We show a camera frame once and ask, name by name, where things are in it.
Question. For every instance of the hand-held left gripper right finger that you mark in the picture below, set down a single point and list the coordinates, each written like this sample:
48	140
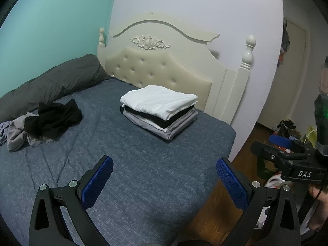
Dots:
229	179

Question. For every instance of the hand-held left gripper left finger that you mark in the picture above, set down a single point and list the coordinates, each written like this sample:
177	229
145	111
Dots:
98	179

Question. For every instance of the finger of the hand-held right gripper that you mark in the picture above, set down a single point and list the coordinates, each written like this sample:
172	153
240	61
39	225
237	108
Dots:
266	151
280	141

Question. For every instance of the white long-sleeve shirt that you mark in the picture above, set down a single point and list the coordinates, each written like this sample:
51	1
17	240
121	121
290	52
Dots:
158	100

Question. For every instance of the hanging clothes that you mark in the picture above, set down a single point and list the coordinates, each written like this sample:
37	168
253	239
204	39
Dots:
284	41

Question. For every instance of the person's right hand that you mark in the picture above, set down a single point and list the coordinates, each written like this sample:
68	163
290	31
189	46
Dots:
321	207

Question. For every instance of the dark clutter pile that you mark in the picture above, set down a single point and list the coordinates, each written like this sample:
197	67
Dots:
287	128

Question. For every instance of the white round object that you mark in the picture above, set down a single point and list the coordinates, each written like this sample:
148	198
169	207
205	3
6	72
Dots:
273	180

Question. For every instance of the yellow-green bag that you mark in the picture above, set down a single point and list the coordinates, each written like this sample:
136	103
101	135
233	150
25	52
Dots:
311	135

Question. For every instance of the black crumpled garment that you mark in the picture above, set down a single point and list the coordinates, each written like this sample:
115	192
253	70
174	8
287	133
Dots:
53	119

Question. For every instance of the black folded garment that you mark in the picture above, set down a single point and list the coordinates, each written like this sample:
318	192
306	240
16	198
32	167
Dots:
143	115

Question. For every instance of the grey white folded garment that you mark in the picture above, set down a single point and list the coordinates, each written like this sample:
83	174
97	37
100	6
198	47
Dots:
166	129

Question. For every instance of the grey sweater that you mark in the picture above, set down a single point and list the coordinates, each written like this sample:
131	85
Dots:
16	135

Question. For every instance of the purple-blue crumpled garment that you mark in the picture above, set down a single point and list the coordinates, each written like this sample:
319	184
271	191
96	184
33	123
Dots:
3	133

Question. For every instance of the dark grey rolled duvet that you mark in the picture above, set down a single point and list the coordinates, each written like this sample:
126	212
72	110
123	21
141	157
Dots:
51	82

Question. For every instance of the cream tufted headboard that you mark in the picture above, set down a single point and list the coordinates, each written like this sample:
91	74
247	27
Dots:
166	64

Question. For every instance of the cream bed post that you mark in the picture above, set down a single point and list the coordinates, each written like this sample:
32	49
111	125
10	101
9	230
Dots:
247	64
101	37

